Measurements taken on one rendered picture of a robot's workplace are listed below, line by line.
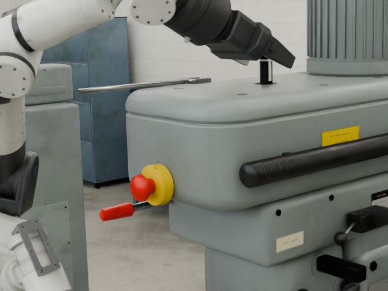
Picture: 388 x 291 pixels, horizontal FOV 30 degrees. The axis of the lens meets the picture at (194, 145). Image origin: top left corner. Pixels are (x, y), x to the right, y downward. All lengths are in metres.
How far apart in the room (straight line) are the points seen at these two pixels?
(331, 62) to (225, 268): 0.40
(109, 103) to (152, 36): 0.94
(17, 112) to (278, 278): 0.50
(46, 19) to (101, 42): 7.39
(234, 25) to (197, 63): 6.78
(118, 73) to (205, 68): 1.29
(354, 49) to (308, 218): 0.32
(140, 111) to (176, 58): 7.06
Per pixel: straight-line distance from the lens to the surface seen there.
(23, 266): 1.16
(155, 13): 1.01
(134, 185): 1.04
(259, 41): 1.10
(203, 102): 0.99
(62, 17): 1.07
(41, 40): 1.09
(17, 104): 1.20
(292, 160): 1.01
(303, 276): 1.18
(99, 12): 1.05
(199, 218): 1.17
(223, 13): 1.07
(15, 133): 1.24
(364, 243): 1.27
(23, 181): 1.30
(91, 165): 8.58
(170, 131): 1.03
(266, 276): 1.15
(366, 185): 1.22
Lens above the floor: 2.00
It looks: 10 degrees down
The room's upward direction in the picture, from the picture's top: 2 degrees counter-clockwise
